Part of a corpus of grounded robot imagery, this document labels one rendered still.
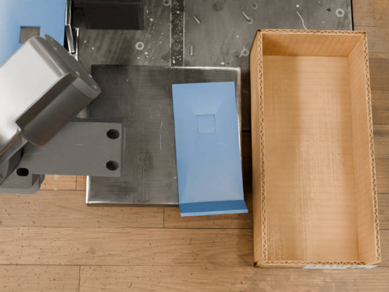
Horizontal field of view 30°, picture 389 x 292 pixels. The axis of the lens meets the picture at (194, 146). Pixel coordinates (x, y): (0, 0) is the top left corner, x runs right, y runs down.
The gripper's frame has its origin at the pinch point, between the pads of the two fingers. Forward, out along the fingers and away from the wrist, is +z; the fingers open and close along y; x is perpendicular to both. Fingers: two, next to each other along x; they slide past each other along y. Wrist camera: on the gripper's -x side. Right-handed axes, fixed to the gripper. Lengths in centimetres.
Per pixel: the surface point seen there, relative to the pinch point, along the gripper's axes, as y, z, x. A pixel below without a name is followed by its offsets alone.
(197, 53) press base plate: 6.1, 15.4, -17.8
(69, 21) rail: 9.4, 7.1, -3.8
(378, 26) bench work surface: 10.0, 17.0, -39.4
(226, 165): -5.6, 7.2, -20.9
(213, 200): -9.0, 5.6, -19.6
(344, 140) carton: -2.9, 10.4, -34.6
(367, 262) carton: -14.2, 1.3, -35.6
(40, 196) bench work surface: -9.7, 8.2, -0.7
